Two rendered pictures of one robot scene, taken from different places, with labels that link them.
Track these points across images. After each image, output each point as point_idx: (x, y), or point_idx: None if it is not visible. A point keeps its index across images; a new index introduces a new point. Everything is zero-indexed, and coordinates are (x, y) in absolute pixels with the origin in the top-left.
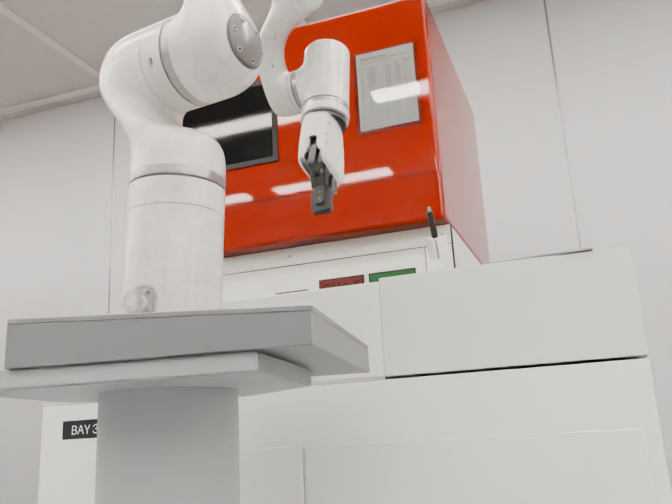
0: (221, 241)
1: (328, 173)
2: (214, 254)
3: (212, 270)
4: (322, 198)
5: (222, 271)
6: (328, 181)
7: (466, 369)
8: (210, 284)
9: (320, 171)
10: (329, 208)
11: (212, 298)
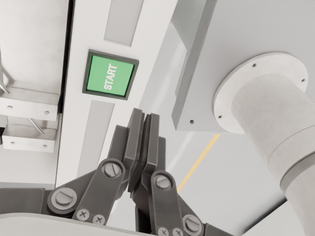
0: (312, 107)
1: (156, 222)
2: (311, 101)
3: (304, 94)
4: (165, 144)
5: (291, 94)
6: (155, 188)
7: None
8: (299, 89)
9: (198, 219)
10: (153, 113)
11: (291, 83)
